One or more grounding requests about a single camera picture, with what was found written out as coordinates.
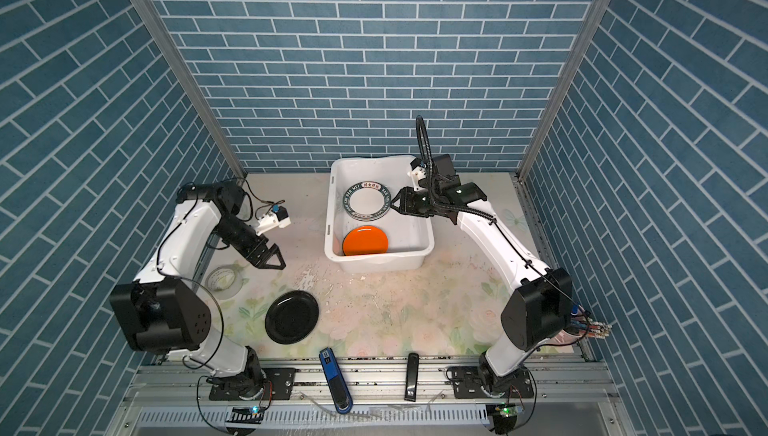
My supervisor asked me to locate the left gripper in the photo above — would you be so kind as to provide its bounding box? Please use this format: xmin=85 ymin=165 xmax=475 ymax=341
xmin=213 ymin=218 xmax=289 ymax=268

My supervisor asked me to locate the green rimmed white plate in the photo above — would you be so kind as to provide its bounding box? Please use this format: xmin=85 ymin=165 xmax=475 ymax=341
xmin=342 ymin=181 xmax=392 ymax=222

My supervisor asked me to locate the orange plastic plate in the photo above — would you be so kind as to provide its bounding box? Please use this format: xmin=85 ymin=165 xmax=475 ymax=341
xmin=342 ymin=225 xmax=389 ymax=257

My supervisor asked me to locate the black plate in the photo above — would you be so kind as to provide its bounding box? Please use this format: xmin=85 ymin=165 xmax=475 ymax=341
xmin=265 ymin=290 xmax=319 ymax=345

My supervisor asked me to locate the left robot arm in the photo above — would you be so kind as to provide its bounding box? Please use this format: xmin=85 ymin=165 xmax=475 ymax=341
xmin=109 ymin=179 xmax=290 ymax=397

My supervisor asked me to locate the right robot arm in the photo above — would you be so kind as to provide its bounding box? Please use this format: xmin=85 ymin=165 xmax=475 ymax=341
xmin=390 ymin=183 xmax=573 ymax=387

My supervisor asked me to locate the white plastic bin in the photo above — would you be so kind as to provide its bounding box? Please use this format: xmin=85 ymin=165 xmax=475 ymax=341
xmin=324 ymin=156 xmax=435 ymax=273

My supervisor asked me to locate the blue handheld tool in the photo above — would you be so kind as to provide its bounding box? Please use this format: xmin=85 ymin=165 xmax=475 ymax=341
xmin=319 ymin=347 xmax=353 ymax=414

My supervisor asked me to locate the black handheld device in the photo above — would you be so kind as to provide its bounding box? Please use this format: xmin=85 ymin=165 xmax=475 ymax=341
xmin=404 ymin=352 xmax=420 ymax=402

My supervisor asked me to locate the pink pen cup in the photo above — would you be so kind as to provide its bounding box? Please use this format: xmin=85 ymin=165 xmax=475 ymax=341
xmin=569 ymin=310 xmax=612 ymax=340

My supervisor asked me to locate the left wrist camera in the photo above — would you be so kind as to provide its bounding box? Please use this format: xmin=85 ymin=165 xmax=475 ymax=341
xmin=255 ymin=205 xmax=291 ymax=236

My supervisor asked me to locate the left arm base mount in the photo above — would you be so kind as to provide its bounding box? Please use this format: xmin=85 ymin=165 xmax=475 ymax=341
xmin=207 ymin=367 xmax=296 ymax=401

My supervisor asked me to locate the aluminium rail frame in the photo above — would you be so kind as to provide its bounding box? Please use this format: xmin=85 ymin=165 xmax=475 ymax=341
xmin=108 ymin=355 xmax=633 ymax=435

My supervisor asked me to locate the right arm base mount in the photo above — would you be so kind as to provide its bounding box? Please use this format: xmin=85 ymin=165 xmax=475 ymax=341
xmin=446 ymin=365 xmax=534 ymax=399

